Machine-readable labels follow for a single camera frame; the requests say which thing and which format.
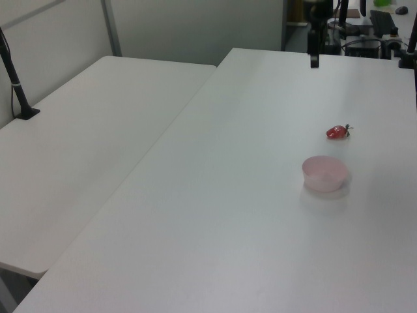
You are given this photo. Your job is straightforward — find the black monitor stand pole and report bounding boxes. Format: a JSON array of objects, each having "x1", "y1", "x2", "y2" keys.
[{"x1": 338, "y1": 0, "x2": 350, "y2": 27}]

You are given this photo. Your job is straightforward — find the red strawberry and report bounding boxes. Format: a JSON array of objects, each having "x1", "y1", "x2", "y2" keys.
[{"x1": 326, "y1": 123, "x2": 354, "y2": 140}]

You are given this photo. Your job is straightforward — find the black camera pole with base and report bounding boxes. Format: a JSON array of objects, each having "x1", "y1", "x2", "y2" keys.
[{"x1": 0, "y1": 27, "x2": 42, "y2": 121}]

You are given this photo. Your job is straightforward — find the black keyboard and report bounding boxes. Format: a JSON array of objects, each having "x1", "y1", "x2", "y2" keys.
[{"x1": 369, "y1": 9, "x2": 397, "y2": 37}]

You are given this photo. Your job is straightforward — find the white side table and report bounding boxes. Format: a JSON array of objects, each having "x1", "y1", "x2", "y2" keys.
[{"x1": 0, "y1": 55, "x2": 218, "y2": 280}]

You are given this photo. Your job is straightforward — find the black camera pole with clamp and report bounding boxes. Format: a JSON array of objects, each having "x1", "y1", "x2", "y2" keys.
[{"x1": 397, "y1": 19, "x2": 417, "y2": 70}]

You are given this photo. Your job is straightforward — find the pink plastic bowl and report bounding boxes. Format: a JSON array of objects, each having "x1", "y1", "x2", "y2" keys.
[{"x1": 302, "y1": 155, "x2": 348, "y2": 192}]

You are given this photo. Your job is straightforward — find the black control box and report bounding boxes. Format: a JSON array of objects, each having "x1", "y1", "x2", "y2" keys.
[{"x1": 344, "y1": 35, "x2": 382, "y2": 59}]

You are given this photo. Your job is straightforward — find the black Franka gripper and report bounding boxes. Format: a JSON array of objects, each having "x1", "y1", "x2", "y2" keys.
[{"x1": 306, "y1": 22, "x2": 328, "y2": 68}]

